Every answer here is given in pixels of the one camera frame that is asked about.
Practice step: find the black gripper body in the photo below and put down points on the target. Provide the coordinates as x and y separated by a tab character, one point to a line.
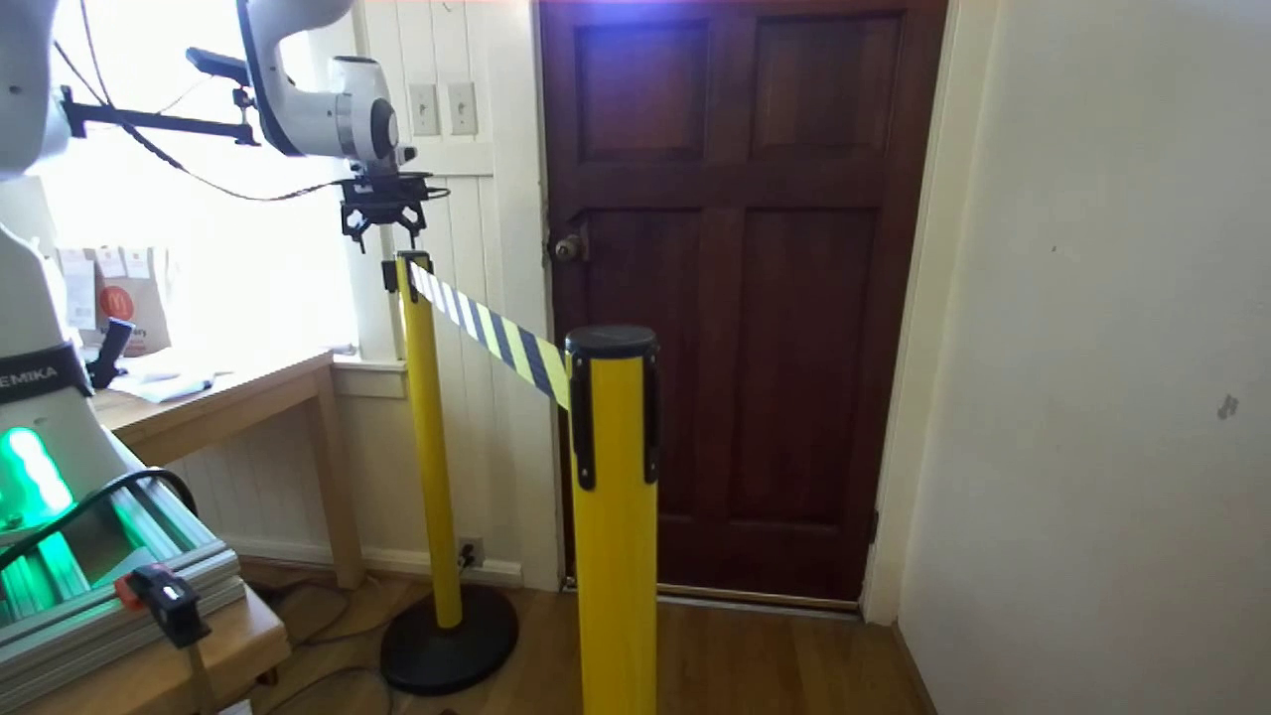
381	190

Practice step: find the yellow black striped barrier belt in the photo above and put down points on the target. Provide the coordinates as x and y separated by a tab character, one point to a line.
489	330

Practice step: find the brass door knob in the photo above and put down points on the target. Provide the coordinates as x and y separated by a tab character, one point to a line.
568	247

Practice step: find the light wooden desk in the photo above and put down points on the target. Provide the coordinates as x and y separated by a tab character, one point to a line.
222	401

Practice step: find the red emergency stop box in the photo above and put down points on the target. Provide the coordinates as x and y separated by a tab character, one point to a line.
116	303

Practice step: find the white papers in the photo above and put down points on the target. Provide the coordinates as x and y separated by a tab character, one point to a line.
161	388

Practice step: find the dark brown wooden door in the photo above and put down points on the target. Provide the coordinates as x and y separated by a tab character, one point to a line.
797	330

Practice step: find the black orange clamp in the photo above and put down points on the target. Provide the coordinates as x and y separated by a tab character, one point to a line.
169	604

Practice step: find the white wall light switch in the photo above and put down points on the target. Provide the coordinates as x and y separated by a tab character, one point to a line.
462	108
421	113

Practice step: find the black stereo camera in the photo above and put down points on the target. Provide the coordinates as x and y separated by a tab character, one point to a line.
211	60

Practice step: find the yellow stanchion post black base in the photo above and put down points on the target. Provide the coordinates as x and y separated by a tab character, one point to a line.
617	559
426	440

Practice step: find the white wall outlet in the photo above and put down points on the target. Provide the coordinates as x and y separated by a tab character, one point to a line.
470	554

